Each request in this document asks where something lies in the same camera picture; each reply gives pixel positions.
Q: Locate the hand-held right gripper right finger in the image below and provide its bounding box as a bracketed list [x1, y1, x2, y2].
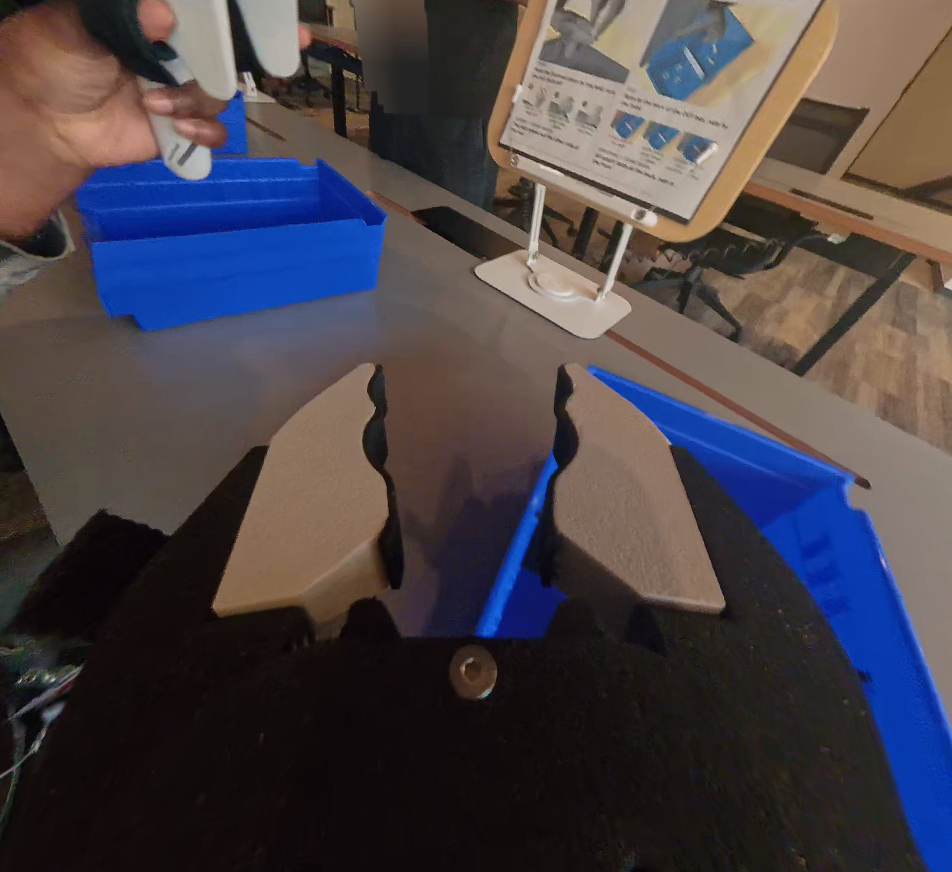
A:
[537, 363, 727, 614]

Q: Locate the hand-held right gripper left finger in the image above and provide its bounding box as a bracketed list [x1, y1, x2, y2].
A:
[211, 363, 406, 640]

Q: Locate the blue plastic bin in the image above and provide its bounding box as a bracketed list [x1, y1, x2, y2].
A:
[210, 92, 249, 157]
[476, 366, 952, 872]
[74, 158, 388, 332]

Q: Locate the person's left hand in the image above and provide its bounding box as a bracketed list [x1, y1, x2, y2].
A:
[0, 0, 229, 242]

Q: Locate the black office chair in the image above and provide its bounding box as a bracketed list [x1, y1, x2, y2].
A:
[494, 176, 596, 248]
[632, 225, 745, 343]

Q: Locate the wooden office desk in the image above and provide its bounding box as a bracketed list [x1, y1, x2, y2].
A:
[744, 158, 952, 376]

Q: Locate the instruction board on white stand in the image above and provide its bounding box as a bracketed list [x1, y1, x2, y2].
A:
[475, 0, 875, 341]

